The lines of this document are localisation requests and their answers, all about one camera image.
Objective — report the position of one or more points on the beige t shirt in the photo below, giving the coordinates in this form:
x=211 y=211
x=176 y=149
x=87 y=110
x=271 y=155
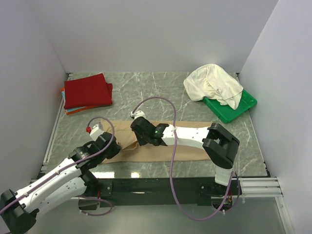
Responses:
x=132 y=152

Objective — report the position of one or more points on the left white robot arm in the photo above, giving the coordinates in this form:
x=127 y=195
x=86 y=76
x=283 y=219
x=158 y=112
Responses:
x=72 y=177

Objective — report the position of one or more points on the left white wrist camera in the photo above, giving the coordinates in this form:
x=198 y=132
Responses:
x=95 y=131

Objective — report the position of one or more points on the aluminium frame rail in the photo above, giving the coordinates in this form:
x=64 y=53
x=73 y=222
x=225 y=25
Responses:
x=242 y=187

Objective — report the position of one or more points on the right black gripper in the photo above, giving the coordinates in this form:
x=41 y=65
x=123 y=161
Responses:
x=137 y=127

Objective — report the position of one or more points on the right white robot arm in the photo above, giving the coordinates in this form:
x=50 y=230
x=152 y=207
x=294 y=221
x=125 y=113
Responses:
x=219 y=144

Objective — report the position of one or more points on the folded orange t shirt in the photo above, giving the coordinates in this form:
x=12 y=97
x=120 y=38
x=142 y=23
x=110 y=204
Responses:
x=87 y=107

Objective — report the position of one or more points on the black base beam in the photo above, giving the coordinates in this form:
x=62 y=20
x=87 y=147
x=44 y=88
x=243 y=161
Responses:
x=202 y=191

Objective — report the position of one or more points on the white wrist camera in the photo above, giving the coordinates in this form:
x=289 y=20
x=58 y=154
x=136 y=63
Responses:
x=95 y=131
x=137 y=114

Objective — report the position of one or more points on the white t shirt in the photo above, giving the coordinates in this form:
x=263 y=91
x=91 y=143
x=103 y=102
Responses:
x=213 y=82

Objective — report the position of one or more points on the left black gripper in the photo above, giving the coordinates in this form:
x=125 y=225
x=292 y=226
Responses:
x=114 y=146

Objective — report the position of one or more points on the folded red t shirt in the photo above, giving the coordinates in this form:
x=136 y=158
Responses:
x=91 y=91

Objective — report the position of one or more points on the folded light blue t shirt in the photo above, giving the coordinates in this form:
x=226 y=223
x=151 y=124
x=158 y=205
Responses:
x=72 y=110

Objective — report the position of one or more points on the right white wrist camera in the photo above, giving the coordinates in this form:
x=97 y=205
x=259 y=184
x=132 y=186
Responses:
x=137 y=114

